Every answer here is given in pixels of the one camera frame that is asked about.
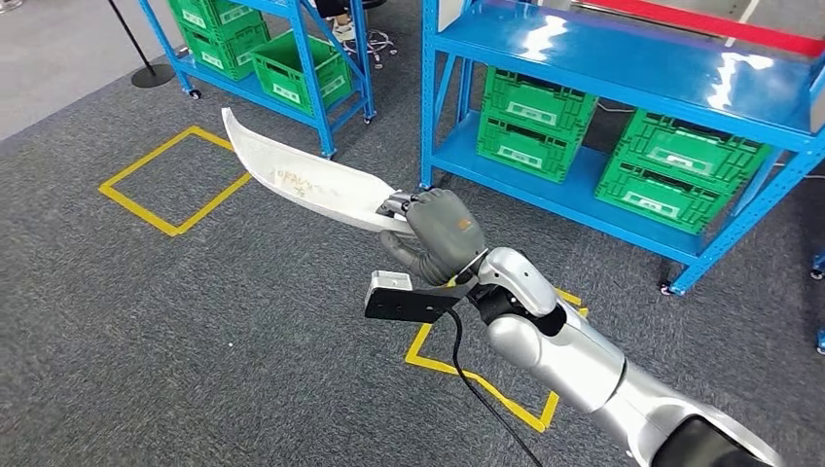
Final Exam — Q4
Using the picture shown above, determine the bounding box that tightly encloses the black stanchion post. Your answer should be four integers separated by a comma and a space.
104, 0, 177, 90

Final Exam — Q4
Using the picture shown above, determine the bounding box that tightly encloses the black camera cable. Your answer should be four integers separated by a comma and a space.
445, 307, 546, 467

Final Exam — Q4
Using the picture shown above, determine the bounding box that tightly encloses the red barrier belt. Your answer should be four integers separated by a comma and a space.
583, 0, 825, 58

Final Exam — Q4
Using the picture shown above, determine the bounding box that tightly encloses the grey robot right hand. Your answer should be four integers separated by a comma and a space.
377, 187, 489, 288

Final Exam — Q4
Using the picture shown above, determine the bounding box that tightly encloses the black stool chrome base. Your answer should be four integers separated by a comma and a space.
313, 0, 399, 70

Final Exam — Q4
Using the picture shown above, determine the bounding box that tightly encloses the white table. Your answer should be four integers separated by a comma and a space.
438, 0, 470, 33

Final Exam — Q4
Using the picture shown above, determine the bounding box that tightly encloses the long white curved plastic part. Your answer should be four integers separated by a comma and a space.
221, 106, 417, 236

